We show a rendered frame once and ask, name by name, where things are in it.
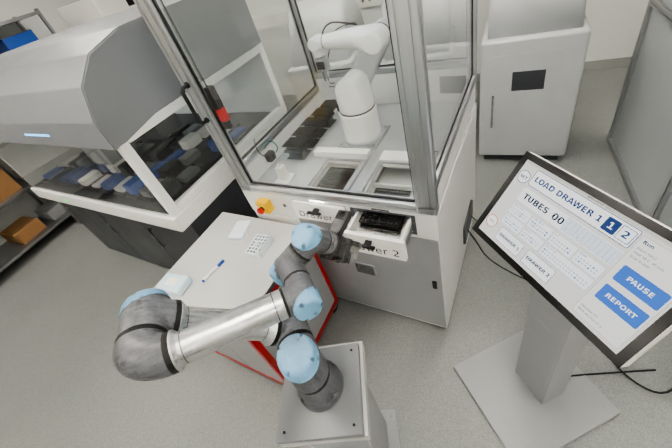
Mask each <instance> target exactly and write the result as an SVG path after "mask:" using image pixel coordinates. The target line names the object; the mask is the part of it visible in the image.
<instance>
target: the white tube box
mask: <svg viewBox="0 0 672 448"><path fill-rule="evenodd" d="M255 240H257V241H258V243H256V242H255ZM272 241H273V239H272V237H271V236H270V235H265V234H256V236H255V237H254V238H253V240H252V241H251V243H250V244H249V246H248V247H247V249H246V250H245V252H244V253H245V255H246V256H247V257H248V258H255V259H262V257H263V255H264V254H265V252H266V251H267V249H268V247H269V246H270V244H271V242H272ZM253 243H255V244H256V246H254V245H253ZM260 243H261V244H262V247H260V246H259V244H260ZM258 246H259V247H260V250H258V249H257V247H258ZM255 250H258V252H259V253H256V252H255Z"/></svg>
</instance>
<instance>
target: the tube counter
mask: <svg viewBox="0 0 672 448"><path fill-rule="evenodd" d="M547 221H548V222H549V223H551V224H552V225H554V226H555V227H556V228H558V229H559V230H560V231H562V232H563V233H565V234H566V235H567V236H569V237H570V238H572V239H573V240H574V241H576V242H577V243H578V244H580V245H581V246H583V247H584V248H585V249H587V250H588V251H590V252H591V253H592V254H594V255H595V256H596V257H598V258H599V259H601V260H602V261H603V262H605V263H606V264H608V265H609V266H611V265H612V264H613V263H614V262H615V261H616V260H617V259H618V258H619V257H620V256H621V255H622V254H623V253H624V252H622V251H621V250H619V249H618V248H616V247H615V246H613V245H612V244H610V243H609V242H607V241H606V240H604V239H603V238H601V237H600V236H598V235H597V234H595V233H594V232H592V231H591V230H589V229H588V228H586V227H585V226H583V225H582V224H580V223H579V222H577V221H576V220H574V219H573V218H571V217H570V216H568V215H567V214H565V213H564V212H562V211H561V210H559V209H558V208H557V209H556V210H555V211H554V213H553V214H552V215H551V216H550V218H549V219H548V220H547Z"/></svg>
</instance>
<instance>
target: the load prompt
mask: <svg viewBox="0 0 672 448"><path fill-rule="evenodd" d="M528 185H529V186H531V187H532V188H534V189H535V190H537V191H539V192H540V193H542V194H543V195H545V196H546V197H548V198H549V199H551V200H552V201H554V202H555V203H557V204H558V205H560V206H561V207H563V208H564V209H566V210H568V211H569V212H571V213H572V214H574V215H575V216H577V217H578V218H580V219H581V220H583V221H584V222H586V223H587V224H589V225H590V226H592V227H593V228H595V229H597V230H598V231H600V232H601V233H603V234H604V235H606V236H607V237H609V238H610V239H612V240H613V241H615V242H616V243H618V244H619V245H621V246H622V247H624V248H626V249H628V248H629V247H630V246H631V245H632V244H633V243H634V242H635V241H636V240H637V239H638V238H639V237H640V236H641V235H642V234H643V233H644V232H643V231H641V230H640V229H638V228H636V227H635V226H633V225H631V224H629V223H628V222H626V221H624V220H623V219H621V218H619V217H618V216H616V215H614V214H613V213H611V212H609V211H607V210H606V209H604V208H602V207H601V206H599V205H597V204H596V203H594V202H592V201H591V200H589V199H587V198H585V197H584V196H582V195H580V194H579V193H577V192H575V191H574V190H572V189H570V188H569V187H567V186H565V185H563V184H562V183H560V182H558V181H557V180H555V179H553V178H552V177H550V176H548V175H547V174H545V173H543V172H542V171H540V170H538V171H537V172H536V173H535V175H534V176H533V177H532V179H531V180H530V181H529V183H528Z"/></svg>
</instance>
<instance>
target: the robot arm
mask: <svg viewBox="0 0 672 448"><path fill-rule="evenodd" d="M351 217H352V214H351V211H346V210H339V211H338V212H337V214H336V216H335V218H334V220H333V222H332V224H331V225H330V227H329V229H328V230H327V229H324V228H322V227H319V226H317V225H315V224H309V223H300V224H298V225H297V226H295V227H294V229H293V230H292V234H291V243H290V244H289V245H288V246H287V247H286V249H285V250H284V251H283V252H282V253H281V254H280V255H279V257H277V258H276V259H275V261H274V263H273V264H272V265H271V266H270V268H269V275H270V277H271V278H272V280H273V281H274V282H275V283H277V284H278V285H280V286H284V287H283V288H280V289H278V290H276V291H273V292H271V293H268V294H266V295H264V296H261V297H259V298H257V299H254V300H252V301H249V302H247V303H245V304H242V305H240V306H237V307H235V308H233V309H225V308H210V307H195V306H186V305H185V303H184V302H183V301H182V300H178V299H171V298H170V296H169V294H168V293H166V291H164V290H162V289H157V288H150V289H144V290H141V291H138V292H136V293H135V294H133V295H131V296H130V297H128V298H127V299H126V300H125V301H124V303H123V304H122V307H121V310H120V313H119V315H118V318H117V322H118V324H117V330H116V336H115V342H114V346H113V350H112V359H113V363H114V366H115V368H116V369H117V370H118V372H119V373H121V374H122V375H123V376H125V377H127V378H129V379H132V380H136V381H155V380H160V379H164V378H167V377H170V376H172V375H175V374H177V373H179V372H181V371H183V370H184V368H185V366H186V365H187V364H188V363H190V362H192V361H194V360H197V359H199V358H201V357H203V356H206V355H208V354H210V353H212V352H214V351H217V350H219V349H221V348H223V347H226V346H228V345H230V344H232V343H235V342H237V341H239V340H252V341H262V343H263V344H264V345H265V346H276V347H277V365H278V367H279V369H280V372H281V373H282V375H283V376H284V377H285V378H286V379H287V380H289V381H290V382H291V383H292V384H293V385H294V387H295V388H296V389H297V393H298V397H299V399H300V401H301V403H302V404H303V405H304V406H305V407H306V408H307V409H308V410H310V411H312V412H324V411H327V410H329V409H330V408H332V407H333V406H334V405H335V404H336V403H337V402H338V400H339V399H340V397H341V394H342V391H343V386H344V380H343V375H342V373H341V371H340V369H339V368H338V366H337V365H336V364H335V363H333V362H332V361H330V360H327V359H325V358H324V357H323V355H322V354H321V352H320V350H319V348H318V346H317V343H316V341H315V339H314V336H313V334H312V331H311V329H310V327H309V324H308V322H307V320H311V319H313V318H315V317H316V316H317V315H318V314H319V313H320V312H321V310H322V307H323V301H322V299H321V297H320V294H319V291H318V289H317V288H316V286H315V284H314V282H313V280H312V278H311V276H310V274H309V272H308V270H307V268H306V265H307V263H308V262H309V261H310V260H311V258H312V257H313V256H314V255H315V254H316V253H320V258H323V259H327V260H331V261H334V262H337V263H339V262H340V263H347V264H349V263H350V258H351V254H352V253H353V259H356V258H357V256H358V253H359V250H360V249H361V248H362V245H361V243H360V242H357V241H353V239H350V238H346V237H344V236H342V235H343V233H344V231H345V229H346V227H347V225H348V223H349V221H350V219H351ZM353 246H354V247H353Z"/></svg>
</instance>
